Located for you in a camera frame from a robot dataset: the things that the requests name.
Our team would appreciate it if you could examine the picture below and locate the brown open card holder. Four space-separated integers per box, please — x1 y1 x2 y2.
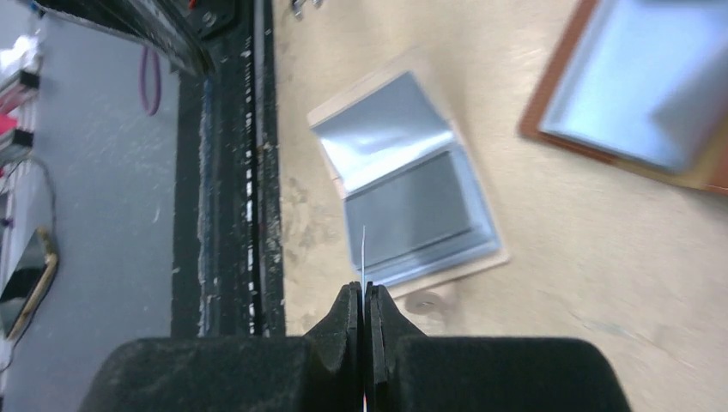
519 1 727 195

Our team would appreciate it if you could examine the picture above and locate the silver wrench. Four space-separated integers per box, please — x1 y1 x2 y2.
290 0 324 20

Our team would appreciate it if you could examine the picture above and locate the smartphone with gold case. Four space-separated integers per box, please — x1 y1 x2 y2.
1 227 59 340

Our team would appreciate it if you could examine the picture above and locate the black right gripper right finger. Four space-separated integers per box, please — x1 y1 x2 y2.
363 283 631 411

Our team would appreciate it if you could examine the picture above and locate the aluminium frame rail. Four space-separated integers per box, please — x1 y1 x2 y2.
39 1 285 337

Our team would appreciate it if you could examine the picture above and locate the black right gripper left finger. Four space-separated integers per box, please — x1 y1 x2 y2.
79 282 363 411

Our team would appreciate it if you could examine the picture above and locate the cream card holder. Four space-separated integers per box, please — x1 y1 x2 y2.
307 48 510 298

